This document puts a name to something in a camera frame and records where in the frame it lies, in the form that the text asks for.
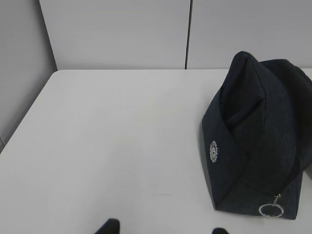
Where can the dark blue fabric bag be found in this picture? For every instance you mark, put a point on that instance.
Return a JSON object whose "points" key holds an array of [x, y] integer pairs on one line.
{"points": [[257, 134]]}

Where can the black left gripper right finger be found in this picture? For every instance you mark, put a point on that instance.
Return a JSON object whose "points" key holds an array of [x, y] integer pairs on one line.
{"points": [[220, 231]]}

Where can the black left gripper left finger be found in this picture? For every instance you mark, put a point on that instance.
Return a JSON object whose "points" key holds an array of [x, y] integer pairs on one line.
{"points": [[111, 226]]}

